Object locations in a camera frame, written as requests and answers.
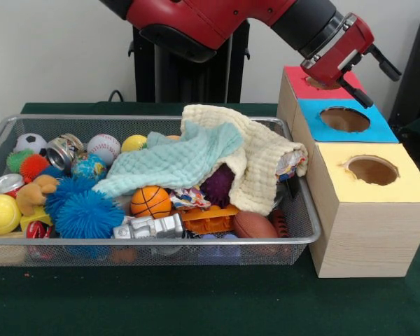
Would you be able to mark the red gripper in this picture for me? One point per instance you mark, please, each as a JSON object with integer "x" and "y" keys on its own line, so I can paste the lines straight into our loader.
{"x": 343, "y": 52}

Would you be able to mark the cream muslin cloth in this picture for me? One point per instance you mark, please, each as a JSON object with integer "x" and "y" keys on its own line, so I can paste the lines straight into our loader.
{"x": 262, "y": 157}

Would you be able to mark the light blue muslin cloth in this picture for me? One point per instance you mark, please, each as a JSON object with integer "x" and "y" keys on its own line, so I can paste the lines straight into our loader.
{"x": 168, "y": 161}

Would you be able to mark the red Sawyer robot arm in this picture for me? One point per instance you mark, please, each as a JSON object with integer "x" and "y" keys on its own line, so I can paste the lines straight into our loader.
{"x": 196, "y": 21}

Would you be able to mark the wooden box with three holes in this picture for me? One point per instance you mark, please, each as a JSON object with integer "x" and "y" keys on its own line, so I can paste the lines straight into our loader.
{"x": 371, "y": 238}

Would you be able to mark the silver mesh bin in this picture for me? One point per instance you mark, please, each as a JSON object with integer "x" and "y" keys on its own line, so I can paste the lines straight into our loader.
{"x": 91, "y": 241}

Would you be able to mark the brown toy football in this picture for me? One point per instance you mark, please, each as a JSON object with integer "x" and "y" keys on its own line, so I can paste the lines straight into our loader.
{"x": 253, "y": 224}

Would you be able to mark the orange toy basketball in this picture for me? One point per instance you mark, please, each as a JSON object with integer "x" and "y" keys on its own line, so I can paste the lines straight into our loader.
{"x": 150, "y": 202}

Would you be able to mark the silver toy robot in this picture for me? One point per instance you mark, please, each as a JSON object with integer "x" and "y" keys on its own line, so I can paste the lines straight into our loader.
{"x": 150, "y": 227}

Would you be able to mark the white toy baseball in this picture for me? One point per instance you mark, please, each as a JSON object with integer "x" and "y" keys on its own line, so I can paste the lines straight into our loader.
{"x": 103, "y": 147}

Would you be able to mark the dark green table cloth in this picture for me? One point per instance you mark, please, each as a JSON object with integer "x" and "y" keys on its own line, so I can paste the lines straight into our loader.
{"x": 196, "y": 301}

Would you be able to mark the small globe print ball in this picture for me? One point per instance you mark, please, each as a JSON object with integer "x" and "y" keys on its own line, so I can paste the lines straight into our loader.
{"x": 89, "y": 168}

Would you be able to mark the crushed drink can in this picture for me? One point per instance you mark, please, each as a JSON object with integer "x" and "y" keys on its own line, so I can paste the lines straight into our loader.
{"x": 61, "y": 154}

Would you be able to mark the small toy soccer ball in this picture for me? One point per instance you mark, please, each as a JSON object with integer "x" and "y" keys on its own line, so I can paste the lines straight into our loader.
{"x": 29, "y": 141}

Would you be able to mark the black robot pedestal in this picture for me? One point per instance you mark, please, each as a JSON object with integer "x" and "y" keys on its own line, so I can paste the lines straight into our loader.
{"x": 196, "y": 80}

